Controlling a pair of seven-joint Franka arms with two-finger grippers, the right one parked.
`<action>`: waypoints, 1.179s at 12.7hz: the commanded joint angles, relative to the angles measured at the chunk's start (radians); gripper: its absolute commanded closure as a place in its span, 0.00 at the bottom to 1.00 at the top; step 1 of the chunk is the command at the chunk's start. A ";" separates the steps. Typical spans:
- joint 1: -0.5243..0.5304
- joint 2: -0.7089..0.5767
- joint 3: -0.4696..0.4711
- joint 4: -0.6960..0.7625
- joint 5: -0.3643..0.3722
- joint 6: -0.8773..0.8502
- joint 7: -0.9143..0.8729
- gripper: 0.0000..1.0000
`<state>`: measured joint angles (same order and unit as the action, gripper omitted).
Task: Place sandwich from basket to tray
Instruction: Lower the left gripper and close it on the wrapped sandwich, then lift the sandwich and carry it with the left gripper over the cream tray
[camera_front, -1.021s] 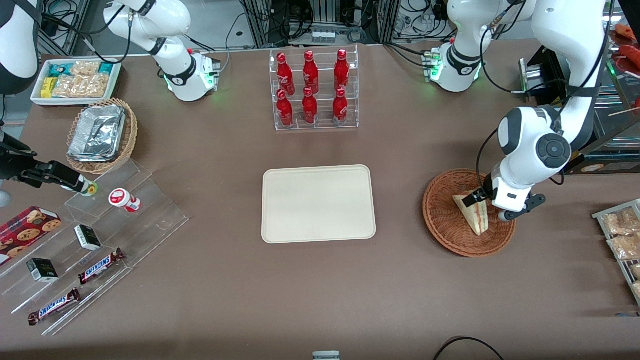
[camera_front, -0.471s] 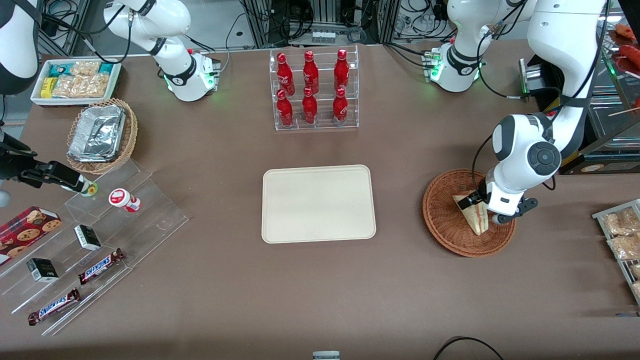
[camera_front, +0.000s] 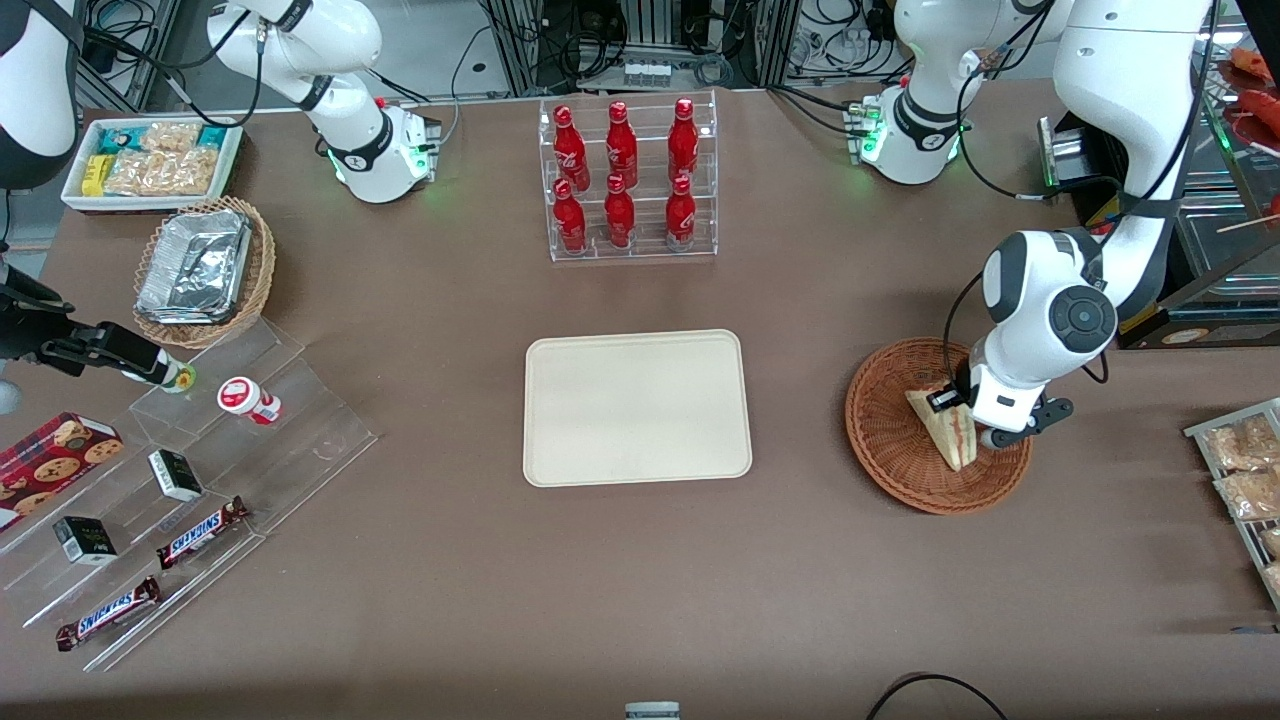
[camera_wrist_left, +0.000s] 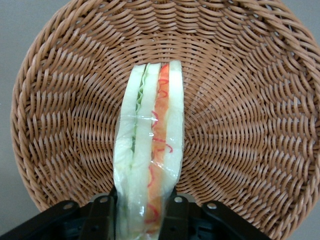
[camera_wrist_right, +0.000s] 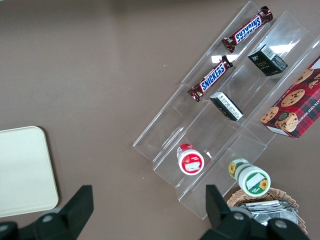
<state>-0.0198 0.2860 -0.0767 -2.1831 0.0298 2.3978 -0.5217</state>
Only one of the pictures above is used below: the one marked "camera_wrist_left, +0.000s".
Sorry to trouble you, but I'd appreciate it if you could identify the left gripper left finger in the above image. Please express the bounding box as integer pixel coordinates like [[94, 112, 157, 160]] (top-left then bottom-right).
[[79, 189, 119, 240]]

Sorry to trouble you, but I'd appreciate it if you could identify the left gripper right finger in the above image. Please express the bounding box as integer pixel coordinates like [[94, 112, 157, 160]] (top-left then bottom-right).
[[159, 195, 190, 240]]

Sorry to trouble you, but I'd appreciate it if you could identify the triangle sandwich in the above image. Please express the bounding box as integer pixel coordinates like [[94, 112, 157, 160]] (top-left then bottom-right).
[[111, 60, 186, 240]]

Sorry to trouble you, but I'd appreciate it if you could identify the round brown wicker basket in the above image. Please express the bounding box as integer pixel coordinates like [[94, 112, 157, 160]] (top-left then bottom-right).
[[9, 0, 320, 240]]

